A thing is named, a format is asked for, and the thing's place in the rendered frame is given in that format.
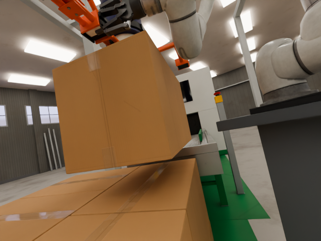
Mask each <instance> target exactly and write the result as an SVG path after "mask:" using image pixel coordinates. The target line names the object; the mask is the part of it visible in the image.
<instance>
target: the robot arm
mask: <svg viewBox="0 0 321 241"><path fill-rule="evenodd" d="M214 1H215V0H201V3H200V7H199V10H198V12H197V11H196V0H107V1H106V2H104V3H102V4H100V5H99V7H100V10H99V11H100V12H101V13H102V14H103V15H104V16H105V17H108V16H112V15H116V17H115V18H113V19H111V20H110V21H109V22H107V23H106V24H104V25H103V26H102V25H100V26H98V27H96V28H94V29H92V30H90V31H88V32H86V34H88V35H89V36H90V37H92V36H95V35H101V34H103V33H105V34H106V35H107V36H108V37H110V36H113V35H115V34H118V33H121V32H123V31H131V27H130V25H131V22H133V21H134V20H135V19H137V20H139V19H141V18H143V17H146V15H147V16H148V17H151V16H154V15H156V14H159V13H162V12H163V11H165V12H166V15H167V17H168V20H169V24H170V31H171V36H172V40H173V43H174V46H175V49H176V51H177V53H178V54H179V56H180V57H181V58H183V59H185V60H192V59H195V58H196V57H197V56H198V55H199V54H200V52H201V49H202V41H203V37H204V34H205V32H206V24H207V22H208V20H209V17H210V14H211V11H212V8H213V5H214ZM300 1H301V4H302V6H303V8H304V10H305V15H304V17H303V19H302V21H301V23H300V37H299V38H298V39H296V40H291V39H289V38H280V39H276V40H273V41H271V42H269V43H267V44H265V45H264V46H263V47H261V48H260V50H259V52H258V53H257V55H256V60H255V71H256V76H257V81H258V84H259V87H260V89H261V91H262V94H263V98H264V103H262V104H260V107H261V106H265V105H268V104H272V103H276V102H280V101H284V100H288V99H293V98H297V97H301V96H305V95H308V94H312V93H316V92H319V90H318V89H315V90H311V89H310V87H309V85H308V83H307V80H306V79H307V78H309V77H311V76H312V75H314V74H317V73H320V72H321V0H300Z"/></svg>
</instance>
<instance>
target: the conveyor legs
mask: <svg viewBox="0 0 321 241"><path fill-rule="evenodd" d="M214 176H215V180H214V181H204V182H201V184H202V186H210V185H217V190H218V194H219V198H220V202H221V206H222V207H223V206H228V202H227V198H226V193H225V188H224V184H223V179H222V175H221V174H219V175H214Z"/></svg>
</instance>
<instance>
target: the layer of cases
mask: <svg viewBox="0 0 321 241"><path fill-rule="evenodd" d="M0 241H211V236H210V223H209V217H208V212H207V208H206V203H205V199H204V194H203V189H202V184H201V180H200V175H199V171H198V166H197V162H196V158H191V159H184V160H178V161H171V162H164V163H158V164H149V165H142V166H135V167H129V168H122V169H116V170H109V171H102V172H96V173H89V174H82V175H75V176H73V177H71V178H68V179H66V180H63V181H61V182H58V183H56V184H53V185H51V186H48V187H46V188H44V189H41V190H39V191H36V192H34V193H31V194H29V195H26V196H24V197H21V198H19V199H17V200H15V201H12V202H10V203H7V204H5V205H2V206H0Z"/></svg>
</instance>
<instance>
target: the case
mask: <svg viewBox="0 0 321 241"><path fill-rule="evenodd" d="M52 73H53V82H54V89H55V96H56V104H57V110H58V118H59V124H60V132H61V138H62V146H63V152H64V162H65V169H66V174H73V173H80V172H87V171H94V170H100V169H107V168H114V167H121V166H127V165H134V164H143V163H150V162H157V161H164V160H171V159H172V158H173V157H174V156H175V155H176V154H177V153H178V152H179V151H180V150H181V149H182V148H183V147H184V146H185V145H186V144H187V143H188V142H189V141H190V140H191V139H192V138H191V133H190V128H189V124H188V120H187V115H186V110H185V106H184V102H183V97H182V91H181V86H180V83H179V81H178V79H177V78H176V76H175V75H174V73H173V72H172V70H171V69H170V67H169V65H168V64H167V62H166V61H165V59H164V58H163V56H162V55H161V53H160V51H159V50H158V48H157V47H156V45H155V43H154V42H153V40H152V39H151V37H150V36H149V34H148V33H147V31H146V30H144V31H141V32H139V33H137V34H135V35H132V36H130V37H128V38H125V39H123V40H121V41H118V42H116V43H114V44H111V45H109V46H106V47H104V48H102V49H99V50H97V51H95V52H92V53H90V54H88V55H85V56H83V57H81V58H78V59H76V60H74V61H72V62H69V63H67V64H65V65H62V66H60V67H57V68H55V69H53V70H52Z"/></svg>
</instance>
